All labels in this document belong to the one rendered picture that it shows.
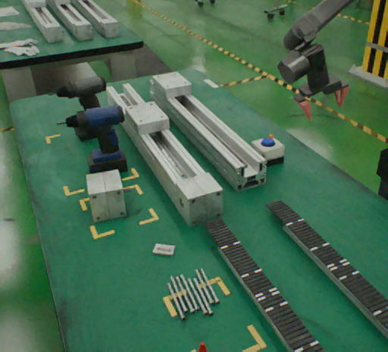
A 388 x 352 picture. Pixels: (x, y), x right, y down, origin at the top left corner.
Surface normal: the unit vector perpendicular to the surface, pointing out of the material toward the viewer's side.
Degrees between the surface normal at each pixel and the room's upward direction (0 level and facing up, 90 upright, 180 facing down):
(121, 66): 90
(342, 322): 0
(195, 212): 90
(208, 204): 90
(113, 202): 90
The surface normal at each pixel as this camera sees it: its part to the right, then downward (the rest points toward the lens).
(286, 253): -0.04, -0.86
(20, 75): 0.41, 0.46
